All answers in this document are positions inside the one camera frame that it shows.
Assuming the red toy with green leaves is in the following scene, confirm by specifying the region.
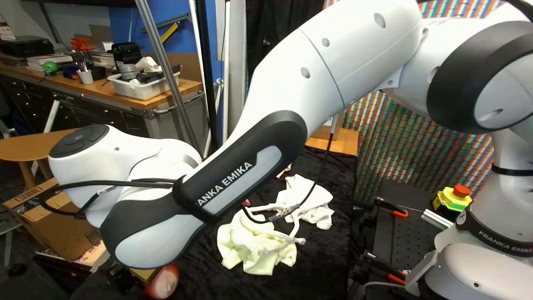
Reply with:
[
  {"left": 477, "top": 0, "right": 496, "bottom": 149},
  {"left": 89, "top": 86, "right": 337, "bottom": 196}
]
[{"left": 142, "top": 262, "right": 184, "bottom": 300}]

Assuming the pale yellow cloth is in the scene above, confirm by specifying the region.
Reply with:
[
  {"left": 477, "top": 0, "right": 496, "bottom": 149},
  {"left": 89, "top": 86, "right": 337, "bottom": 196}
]
[{"left": 216, "top": 209, "right": 301, "bottom": 279}]

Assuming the slanted metal pole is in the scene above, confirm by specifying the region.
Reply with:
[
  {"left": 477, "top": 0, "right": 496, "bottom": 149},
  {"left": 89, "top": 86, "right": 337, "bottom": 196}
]
[{"left": 134, "top": 0, "right": 209, "bottom": 161}]

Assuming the black curtain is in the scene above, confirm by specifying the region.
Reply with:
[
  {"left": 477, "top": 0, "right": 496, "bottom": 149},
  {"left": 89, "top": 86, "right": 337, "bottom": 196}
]
[{"left": 246, "top": 0, "right": 331, "bottom": 57}]

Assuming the white plastic bin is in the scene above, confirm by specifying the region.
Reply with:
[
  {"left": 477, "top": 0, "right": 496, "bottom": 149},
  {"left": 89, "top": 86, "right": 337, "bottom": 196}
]
[{"left": 107, "top": 69, "right": 184, "bottom": 102}]

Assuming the colourful patterned backdrop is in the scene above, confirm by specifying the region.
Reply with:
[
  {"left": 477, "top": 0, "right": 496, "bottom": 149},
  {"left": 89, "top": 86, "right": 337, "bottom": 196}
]
[{"left": 322, "top": 0, "right": 497, "bottom": 209}]

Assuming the wooden workbench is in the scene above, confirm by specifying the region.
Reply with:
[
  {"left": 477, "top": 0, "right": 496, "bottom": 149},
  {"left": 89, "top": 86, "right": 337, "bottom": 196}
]
[{"left": 0, "top": 59, "right": 212, "bottom": 156}]

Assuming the black perforated breadboard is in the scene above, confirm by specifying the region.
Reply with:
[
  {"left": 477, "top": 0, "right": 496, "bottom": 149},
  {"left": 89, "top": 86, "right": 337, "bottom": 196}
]
[{"left": 361, "top": 182, "right": 466, "bottom": 300}]

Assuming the black round helmet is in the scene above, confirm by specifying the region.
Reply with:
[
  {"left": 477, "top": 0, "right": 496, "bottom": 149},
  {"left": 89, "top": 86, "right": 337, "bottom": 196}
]
[{"left": 111, "top": 41, "right": 146, "bottom": 81}]

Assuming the blue panel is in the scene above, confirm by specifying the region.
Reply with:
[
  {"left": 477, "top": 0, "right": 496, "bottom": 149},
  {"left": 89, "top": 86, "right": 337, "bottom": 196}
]
[{"left": 107, "top": 0, "right": 226, "bottom": 147}]

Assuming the yellow emergency stop button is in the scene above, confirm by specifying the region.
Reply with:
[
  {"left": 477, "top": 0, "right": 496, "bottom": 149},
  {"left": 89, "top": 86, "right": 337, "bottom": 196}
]
[{"left": 432, "top": 184, "right": 476, "bottom": 216}]

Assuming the white cup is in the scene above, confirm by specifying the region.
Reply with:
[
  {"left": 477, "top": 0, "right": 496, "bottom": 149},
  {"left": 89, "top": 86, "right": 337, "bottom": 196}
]
[{"left": 77, "top": 67, "right": 97, "bottom": 87}]

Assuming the orange object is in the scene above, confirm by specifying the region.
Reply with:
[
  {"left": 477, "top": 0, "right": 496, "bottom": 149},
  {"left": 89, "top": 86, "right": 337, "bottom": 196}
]
[{"left": 71, "top": 34, "right": 96, "bottom": 56}]

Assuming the large taped cardboard box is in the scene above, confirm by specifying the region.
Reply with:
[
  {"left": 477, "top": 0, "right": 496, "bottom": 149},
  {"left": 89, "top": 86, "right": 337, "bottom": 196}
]
[{"left": 2, "top": 176, "right": 111, "bottom": 264}]

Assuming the green object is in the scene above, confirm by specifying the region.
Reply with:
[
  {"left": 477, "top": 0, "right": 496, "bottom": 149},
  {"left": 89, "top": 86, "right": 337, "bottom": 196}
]
[{"left": 42, "top": 59, "right": 62, "bottom": 79}]

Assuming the wooden stool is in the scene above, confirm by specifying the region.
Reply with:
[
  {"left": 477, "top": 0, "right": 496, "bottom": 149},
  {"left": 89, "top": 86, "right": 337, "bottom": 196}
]
[{"left": 0, "top": 129, "right": 77, "bottom": 191}]

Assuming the black case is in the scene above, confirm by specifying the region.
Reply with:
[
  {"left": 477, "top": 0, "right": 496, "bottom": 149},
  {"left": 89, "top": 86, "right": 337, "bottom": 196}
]
[{"left": 0, "top": 34, "right": 59, "bottom": 59}]

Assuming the orange-handled clamp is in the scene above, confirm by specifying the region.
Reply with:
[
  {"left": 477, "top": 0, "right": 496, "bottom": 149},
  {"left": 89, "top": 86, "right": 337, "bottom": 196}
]
[
  {"left": 372, "top": 196, "right": 412, "bottom": 221},
  {"left": 366, "top": 251, "right": 409, "bottom": 289}
]

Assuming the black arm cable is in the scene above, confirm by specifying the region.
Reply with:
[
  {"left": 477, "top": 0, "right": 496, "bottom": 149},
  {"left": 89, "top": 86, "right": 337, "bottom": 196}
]
[{"left": 39, "top": 176, "right": 187, "bottom": 217}]

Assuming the white cable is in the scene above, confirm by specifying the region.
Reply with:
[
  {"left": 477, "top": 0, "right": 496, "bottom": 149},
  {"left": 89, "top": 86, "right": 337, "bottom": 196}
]
[{"left": 356, "top": 279, "right": 414, "bottom": 300}]

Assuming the silver metal bracket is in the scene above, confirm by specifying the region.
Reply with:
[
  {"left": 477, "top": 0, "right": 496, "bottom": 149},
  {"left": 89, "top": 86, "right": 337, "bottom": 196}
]
[{"left": 421, "top": 207, "right": 457, "bottom": 232}]

